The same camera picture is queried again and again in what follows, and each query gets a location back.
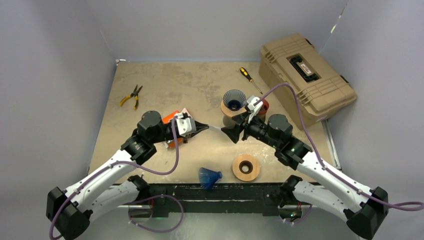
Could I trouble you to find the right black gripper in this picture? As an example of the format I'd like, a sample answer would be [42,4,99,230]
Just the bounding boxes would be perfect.
[221,110,280,150]

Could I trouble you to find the wooden dripper ring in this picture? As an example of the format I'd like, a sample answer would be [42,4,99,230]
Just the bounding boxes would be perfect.
[231,154,261,183]
[220,100,248,119]

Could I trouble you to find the blue glass dripper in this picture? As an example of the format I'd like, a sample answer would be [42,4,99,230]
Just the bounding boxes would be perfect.
[222,89,247,112]
[198,167,223,190]

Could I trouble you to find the orange coffee filter box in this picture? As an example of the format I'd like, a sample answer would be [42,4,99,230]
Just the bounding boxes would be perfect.
[162,108,192,149]

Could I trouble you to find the red black coffee carafe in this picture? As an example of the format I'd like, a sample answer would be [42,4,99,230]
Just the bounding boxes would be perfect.
[258,99,269,115]

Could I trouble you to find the grey glass carafe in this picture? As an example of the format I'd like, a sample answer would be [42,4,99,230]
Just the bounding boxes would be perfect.
[222,115,236,127]

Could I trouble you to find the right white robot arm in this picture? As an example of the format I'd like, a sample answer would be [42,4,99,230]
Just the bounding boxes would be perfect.
[221,113,389,240]

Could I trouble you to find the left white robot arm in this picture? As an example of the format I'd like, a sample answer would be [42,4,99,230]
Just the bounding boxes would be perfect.
[46,110,209,240]

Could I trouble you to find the yellow black screwdriver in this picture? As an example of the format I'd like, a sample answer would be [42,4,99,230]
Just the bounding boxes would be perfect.
[239,67,263,95]

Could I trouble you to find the tan plastic tool case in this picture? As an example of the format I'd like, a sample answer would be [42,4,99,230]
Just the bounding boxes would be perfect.
[258,33,357,130]

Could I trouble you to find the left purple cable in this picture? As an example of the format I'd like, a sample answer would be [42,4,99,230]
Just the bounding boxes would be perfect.
[48,117,180,240]

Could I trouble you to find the yellow handled pliers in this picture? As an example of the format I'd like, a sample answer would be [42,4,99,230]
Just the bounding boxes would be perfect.
[119,85,143,110]

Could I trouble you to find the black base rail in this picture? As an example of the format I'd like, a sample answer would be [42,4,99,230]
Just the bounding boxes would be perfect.
[117,182,316,219]

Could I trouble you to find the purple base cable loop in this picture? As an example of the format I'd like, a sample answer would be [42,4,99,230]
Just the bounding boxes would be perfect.
[127,194,184,233]

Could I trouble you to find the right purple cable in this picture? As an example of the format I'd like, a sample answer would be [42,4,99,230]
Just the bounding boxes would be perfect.
[256,82,424,212]

